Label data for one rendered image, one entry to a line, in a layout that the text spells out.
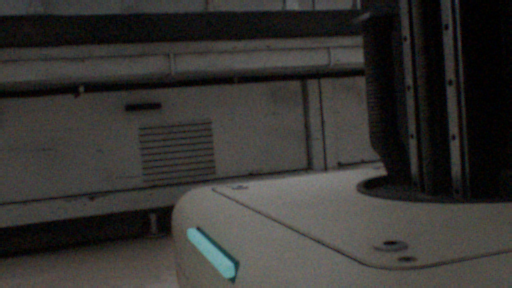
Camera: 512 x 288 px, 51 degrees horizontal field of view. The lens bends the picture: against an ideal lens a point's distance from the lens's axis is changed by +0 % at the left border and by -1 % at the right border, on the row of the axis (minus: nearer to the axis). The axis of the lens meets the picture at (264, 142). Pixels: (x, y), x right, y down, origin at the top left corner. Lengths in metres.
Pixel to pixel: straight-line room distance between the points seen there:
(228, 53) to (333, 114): 0.52
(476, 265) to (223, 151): 1.59
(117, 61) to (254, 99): 0.54
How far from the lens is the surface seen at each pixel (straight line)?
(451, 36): 0.62
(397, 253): 0.39
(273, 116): 1.95
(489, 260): 0.37
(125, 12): 1.61
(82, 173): 1.85
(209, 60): 1.67
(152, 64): 1.64
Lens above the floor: 0.38
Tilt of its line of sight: 3 degrees down
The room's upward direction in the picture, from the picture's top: 5 degrees counter-clockwise
